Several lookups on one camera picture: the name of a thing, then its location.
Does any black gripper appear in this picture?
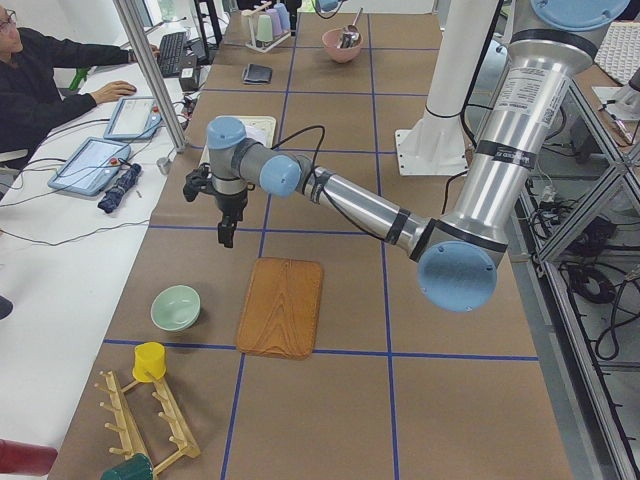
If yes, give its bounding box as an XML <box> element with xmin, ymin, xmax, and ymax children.
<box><xmin>215</xmin><ymin>192</ymin><xmax>248</xmax><ymax>249</ymax></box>

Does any wooden serving tray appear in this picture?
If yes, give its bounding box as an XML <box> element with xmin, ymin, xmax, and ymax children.
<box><xmin>236</xmin><ymin>257</ymin><xmax>324</xmax><ymax>360</ymax></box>

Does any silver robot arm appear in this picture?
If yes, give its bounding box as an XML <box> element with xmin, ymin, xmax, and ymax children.
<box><xmin>207</xmin><ymin>1</ymin><xmax>626</xmax><ymax>312</ymax></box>
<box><xmin>314</xmin><ymin>0</ymin><xmax>346</xmax><ymax>13</ymax></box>

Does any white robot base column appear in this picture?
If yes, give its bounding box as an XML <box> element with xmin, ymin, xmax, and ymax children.
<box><xmin>395</xmin><ymin>0</ymin><xmax>501</xmax><ymax>176</ymax></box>

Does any white rectangular tray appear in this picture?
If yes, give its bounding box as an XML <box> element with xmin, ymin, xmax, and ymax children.
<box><xmin>200</xmin><ymin>115</ymin><xmax>276</xmax><ymax>165</ymax></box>

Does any small metal cylinder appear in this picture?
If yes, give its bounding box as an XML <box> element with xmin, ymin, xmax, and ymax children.
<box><xmin>156</xmin><ymin>157</ymin><xmax>171</xmax><ymax>175</ymax></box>

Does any light green bowl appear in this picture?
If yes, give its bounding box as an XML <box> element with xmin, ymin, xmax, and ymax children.
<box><xmin>150</xmin><ymin>285</ymin><xmax>201</xmax><ymax>332</ymax></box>

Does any folded dark blue umbrella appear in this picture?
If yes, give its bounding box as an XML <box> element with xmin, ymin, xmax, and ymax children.
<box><xmin>98</xmin><ymin>163</ymin><xmax>142</xmax><ymax>214</ymax></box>

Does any far teach pendant tablet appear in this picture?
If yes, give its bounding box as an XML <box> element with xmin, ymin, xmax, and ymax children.
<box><xmin>103</xmin><ymin>96</ymin><xmax>162</xmax><ymax>141</ymax></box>

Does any teach pendant tablet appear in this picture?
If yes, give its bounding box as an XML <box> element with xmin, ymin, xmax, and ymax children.
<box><xmin>103</xmin><ymin>96</ymin><xmax>162</xmax><ymax>141</ymax></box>
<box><xmin>47</xmin><ymin>137</ymin><xmax>131</xmax><ymax>197</ymax></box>

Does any black small box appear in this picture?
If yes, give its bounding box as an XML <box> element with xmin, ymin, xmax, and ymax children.
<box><xmin>179</xmin><ymin>67</ymin><xmax>200</xmax><ymax>92</ymax></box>

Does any dark blue folded cloth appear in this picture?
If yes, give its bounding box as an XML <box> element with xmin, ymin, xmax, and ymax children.
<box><xmin>242</xmin><ymin>63</ymin><xmax>273</xmax><ymax>84</ymax></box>

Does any near teach pendant tablet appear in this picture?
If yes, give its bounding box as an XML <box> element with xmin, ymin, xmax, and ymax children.
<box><xmin>47</xmin><ymin>137</ymin><xmax>131</xmax><ymax>197</ymax></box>

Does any black computer mouse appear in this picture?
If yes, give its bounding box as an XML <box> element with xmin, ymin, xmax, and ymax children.
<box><xmin>116</xmin><ymin>85</ymin><xmax>137</xmax><ymax>96</ymax></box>

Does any yellow plastic cup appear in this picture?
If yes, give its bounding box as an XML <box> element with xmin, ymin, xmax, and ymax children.
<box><xmin>132</xmin><ymin>342</ymin><xmax>167</xmax><ymax>383</ymax></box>

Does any white cup rack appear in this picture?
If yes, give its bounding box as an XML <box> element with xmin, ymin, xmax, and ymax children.
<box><xmin>241</xmin><ymin>1</ymin><xmax>292</xmax><ymax>53</ymax></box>

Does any black keyboard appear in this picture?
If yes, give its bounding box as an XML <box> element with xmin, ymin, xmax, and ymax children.
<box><xmin>157</xmin><ymin>31</ymin><xmax>187</xmax><ymax>78</ymax></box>

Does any green cup on rack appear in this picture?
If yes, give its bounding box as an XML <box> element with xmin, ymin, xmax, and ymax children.
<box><xmin>256</xmin><ymin>14</ymin><xmax>273</xmax><ymax>45</ymax></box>

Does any blue cup on rack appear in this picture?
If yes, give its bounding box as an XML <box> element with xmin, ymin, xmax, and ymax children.
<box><xmin>275</xmin><ymin>3</ymin><xmax>291</xmax><ymax>31</ymax></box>

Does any purple cup on rack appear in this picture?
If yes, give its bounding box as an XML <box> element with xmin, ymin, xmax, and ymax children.
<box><xmin>265</xmin><ymin>8</ymin><xmax>283</xmax><ymax>37</ymax></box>

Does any pink bowl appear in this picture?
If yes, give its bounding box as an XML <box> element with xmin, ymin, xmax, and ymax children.
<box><xmin>321</xmin><ymin>28</ymin><xmax>363</xmax><ymax>64</ymax></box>

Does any metal scoop in bowl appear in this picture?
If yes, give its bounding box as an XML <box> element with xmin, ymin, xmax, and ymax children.
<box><xmin>337</xmin><ymin>8</ymin><xmax>363</xmax><ymax>49</ymax></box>

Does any person in black jacket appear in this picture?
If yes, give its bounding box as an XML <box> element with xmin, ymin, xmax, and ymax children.
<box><xmin>1</xmin><ymin>8</ymin><xmax>137</xmax><ymax>170</ymax></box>

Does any wooden peg cup rack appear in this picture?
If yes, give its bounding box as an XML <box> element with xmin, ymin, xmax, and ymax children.
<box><xmin>94</xmin><ymin>370</ymin><xmax>201</xmax><ymax>479</ymax></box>

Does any dark green cup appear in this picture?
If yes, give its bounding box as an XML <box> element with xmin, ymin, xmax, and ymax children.
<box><xmin>100</xmin><ymin>453</ymin><xmax>154</xmax><ymax>480</ymax></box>

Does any red cylinder object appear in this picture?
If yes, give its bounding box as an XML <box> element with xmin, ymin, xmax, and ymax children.
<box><xmin>1</xmin><ymin>439</ymin><xmax>58</xmax><ymax>477</ymax></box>

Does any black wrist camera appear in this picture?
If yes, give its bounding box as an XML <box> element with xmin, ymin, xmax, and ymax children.
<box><xmin>183</xmin><ymin>163</ymin><xmax>214</xmax><ymax>202</ymax></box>

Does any aluminium frame post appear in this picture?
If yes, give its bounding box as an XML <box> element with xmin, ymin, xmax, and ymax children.
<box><xmin>113</xmin><ymin>0</ymin><xmax>187</xmax><ymax>154</ymax></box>

